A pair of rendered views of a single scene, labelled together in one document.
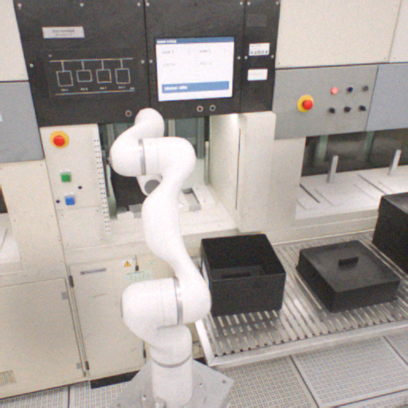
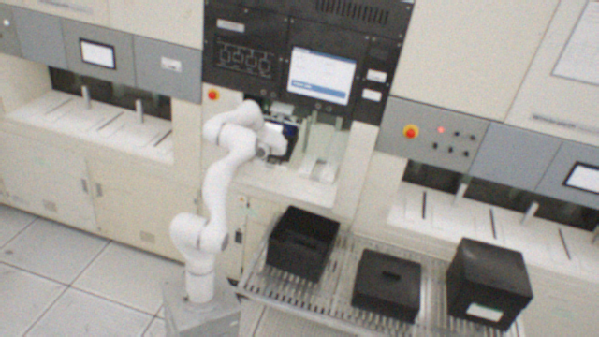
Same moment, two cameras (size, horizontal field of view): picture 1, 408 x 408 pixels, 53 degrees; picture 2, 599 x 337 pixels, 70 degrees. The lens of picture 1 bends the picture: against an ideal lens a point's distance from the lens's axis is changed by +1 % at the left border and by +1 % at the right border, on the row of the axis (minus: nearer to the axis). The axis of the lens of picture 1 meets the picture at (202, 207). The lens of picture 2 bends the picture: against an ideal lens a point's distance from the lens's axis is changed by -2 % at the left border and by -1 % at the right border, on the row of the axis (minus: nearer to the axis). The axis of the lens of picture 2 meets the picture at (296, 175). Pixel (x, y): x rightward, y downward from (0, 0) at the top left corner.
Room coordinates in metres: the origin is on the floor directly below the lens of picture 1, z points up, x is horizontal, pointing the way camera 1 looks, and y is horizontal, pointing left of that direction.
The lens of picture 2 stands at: (-0.15, -0.70, 2.32)
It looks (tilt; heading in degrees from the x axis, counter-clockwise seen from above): 35 degrees down; 24
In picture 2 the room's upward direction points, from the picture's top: 10 degrees clockwise
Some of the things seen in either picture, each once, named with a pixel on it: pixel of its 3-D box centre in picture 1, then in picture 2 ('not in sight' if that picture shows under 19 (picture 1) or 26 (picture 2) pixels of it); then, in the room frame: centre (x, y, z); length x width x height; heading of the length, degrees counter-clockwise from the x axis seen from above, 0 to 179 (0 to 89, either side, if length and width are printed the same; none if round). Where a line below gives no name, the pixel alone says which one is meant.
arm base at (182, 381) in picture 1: (172, 372); (200, 280); (0.81, 0.09, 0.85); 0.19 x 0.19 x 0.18
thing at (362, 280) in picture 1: (346, 270); (388, 281); (1.33, -0.58, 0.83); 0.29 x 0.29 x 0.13; 16
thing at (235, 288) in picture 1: (240, 272); (302, 242); (1.29, -0.15, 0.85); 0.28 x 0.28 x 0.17; 9
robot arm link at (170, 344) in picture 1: (157, 319); (193, 241); (0.81, 0.12, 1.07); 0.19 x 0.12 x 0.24; 101
